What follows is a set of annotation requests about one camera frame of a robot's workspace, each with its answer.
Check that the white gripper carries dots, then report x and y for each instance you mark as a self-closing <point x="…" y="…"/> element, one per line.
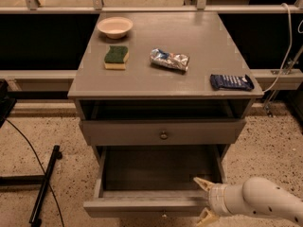
<point x="217" y="199"/>

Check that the grey drawer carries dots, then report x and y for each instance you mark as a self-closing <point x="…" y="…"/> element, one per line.
<point x="154" y="181"/>
<point x="161" y="132"/>

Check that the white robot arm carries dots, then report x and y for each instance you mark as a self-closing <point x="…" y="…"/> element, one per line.
<point x="256" y="198"/>

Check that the grey top drawer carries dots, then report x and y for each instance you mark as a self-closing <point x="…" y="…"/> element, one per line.
<point x="161" y="132"/>

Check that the grey wooden drawer cabinet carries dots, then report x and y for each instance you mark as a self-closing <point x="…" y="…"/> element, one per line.
<point x="146" y="91"/>

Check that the dark blue snack packet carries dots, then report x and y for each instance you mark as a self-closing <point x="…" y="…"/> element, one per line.
<point x="228" y="82"/>

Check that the crumpled silver foil bag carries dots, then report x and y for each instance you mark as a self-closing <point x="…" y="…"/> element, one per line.
<point x="169" y="60"/>

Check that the green yellow sponge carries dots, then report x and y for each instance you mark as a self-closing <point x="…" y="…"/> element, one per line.
<point x="116" y="57"/>

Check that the black stand base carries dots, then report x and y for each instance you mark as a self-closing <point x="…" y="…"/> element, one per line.
<point x="42" y="181"/>

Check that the white bowl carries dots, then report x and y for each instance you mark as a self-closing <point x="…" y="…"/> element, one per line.
<point x="115" y="27"/>

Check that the black box at left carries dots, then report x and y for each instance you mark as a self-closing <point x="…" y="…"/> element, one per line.
<point x="6" y="103"/>

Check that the metal railing frame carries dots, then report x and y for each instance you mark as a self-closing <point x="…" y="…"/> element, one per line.
<point x="148" y="3"/>

